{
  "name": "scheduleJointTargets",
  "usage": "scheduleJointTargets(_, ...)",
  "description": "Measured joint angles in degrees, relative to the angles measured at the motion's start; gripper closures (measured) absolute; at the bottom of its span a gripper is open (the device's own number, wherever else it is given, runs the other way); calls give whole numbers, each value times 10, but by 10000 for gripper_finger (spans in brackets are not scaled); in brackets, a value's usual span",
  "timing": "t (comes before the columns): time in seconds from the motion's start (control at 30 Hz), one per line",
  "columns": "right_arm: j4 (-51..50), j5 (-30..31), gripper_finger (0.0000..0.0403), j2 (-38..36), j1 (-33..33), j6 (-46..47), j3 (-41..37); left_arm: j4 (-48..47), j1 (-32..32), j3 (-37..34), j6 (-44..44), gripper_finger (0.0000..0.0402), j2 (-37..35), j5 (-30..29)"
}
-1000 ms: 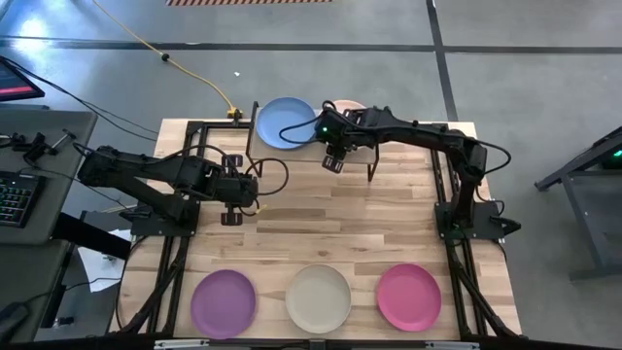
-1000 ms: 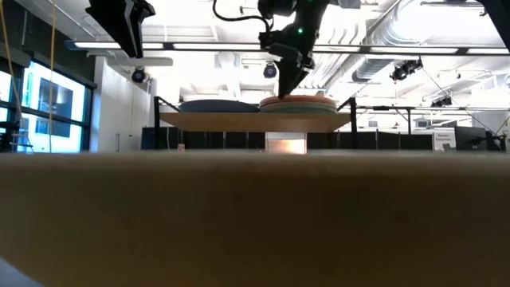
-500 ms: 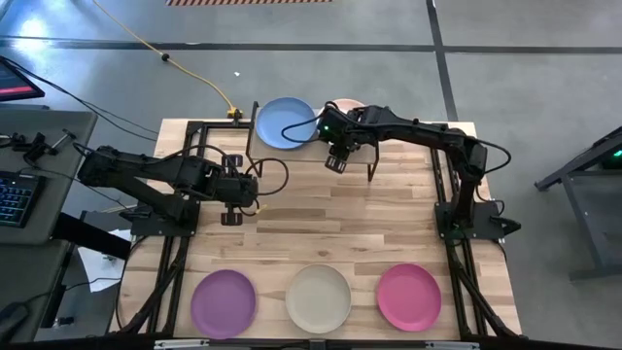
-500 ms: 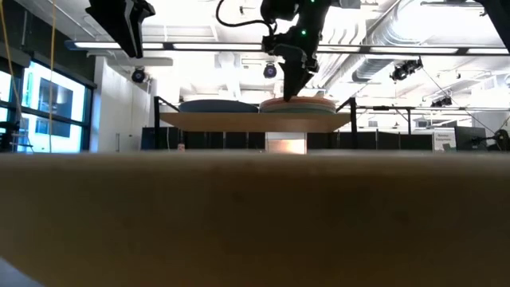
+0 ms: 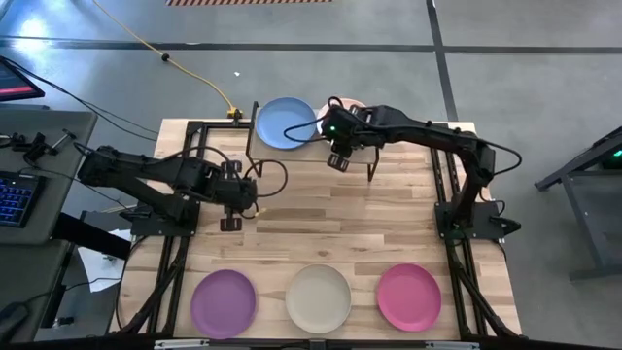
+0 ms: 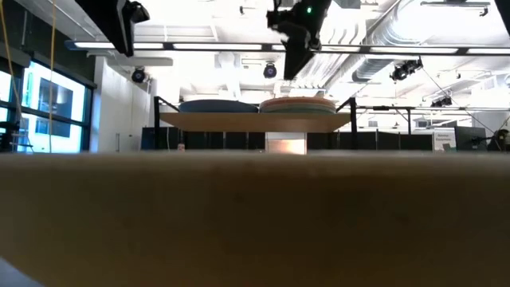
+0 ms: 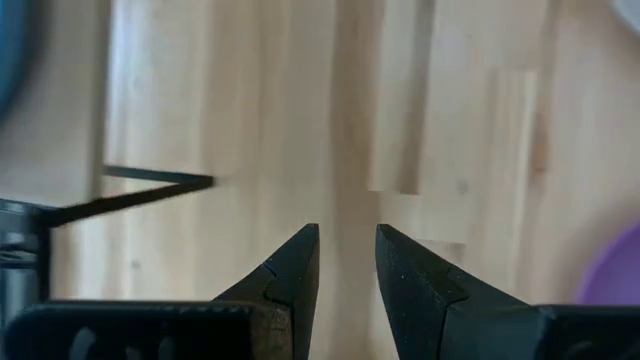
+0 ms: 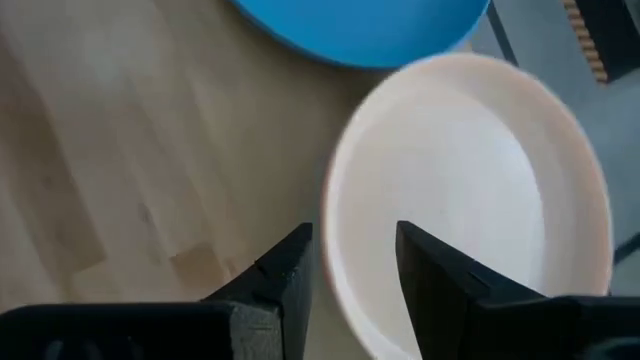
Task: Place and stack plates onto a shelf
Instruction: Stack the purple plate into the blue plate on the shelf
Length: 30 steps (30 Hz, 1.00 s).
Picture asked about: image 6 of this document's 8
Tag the large window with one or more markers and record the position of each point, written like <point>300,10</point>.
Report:
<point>30,79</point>

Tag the long ceiling light bar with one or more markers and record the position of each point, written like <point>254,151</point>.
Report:
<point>219,46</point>

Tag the pale teal plate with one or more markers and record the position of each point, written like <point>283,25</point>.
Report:
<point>299,110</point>

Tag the black ceiling spotlight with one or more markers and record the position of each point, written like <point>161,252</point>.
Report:
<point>269,71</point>
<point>138,75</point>
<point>442,102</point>
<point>404,71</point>

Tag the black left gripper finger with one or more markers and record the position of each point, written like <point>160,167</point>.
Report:
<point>103,16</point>
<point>126,24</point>

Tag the blue plate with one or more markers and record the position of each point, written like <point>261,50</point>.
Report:
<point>218,107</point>

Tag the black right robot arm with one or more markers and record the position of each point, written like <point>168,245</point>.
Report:
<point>505,12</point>

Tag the terracotta plate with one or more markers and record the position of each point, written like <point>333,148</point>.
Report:
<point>299,101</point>

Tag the light grey plate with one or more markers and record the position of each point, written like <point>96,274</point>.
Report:
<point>299,104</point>

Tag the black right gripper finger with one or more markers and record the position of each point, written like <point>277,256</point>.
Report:
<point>306,49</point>
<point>291,56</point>

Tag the wooden shelf, black metal legs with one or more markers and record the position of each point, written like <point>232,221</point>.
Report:
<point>255,121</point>

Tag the black background monitor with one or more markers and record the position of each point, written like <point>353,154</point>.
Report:
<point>470,137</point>

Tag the white sign poster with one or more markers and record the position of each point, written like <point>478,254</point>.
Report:
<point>444,139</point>

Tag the silver ventilation duct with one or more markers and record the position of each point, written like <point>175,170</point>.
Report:
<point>372,68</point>

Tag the pale peach plate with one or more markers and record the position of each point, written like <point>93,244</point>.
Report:
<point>299,98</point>

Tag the black partition wall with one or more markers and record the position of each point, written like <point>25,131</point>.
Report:
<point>235,140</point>

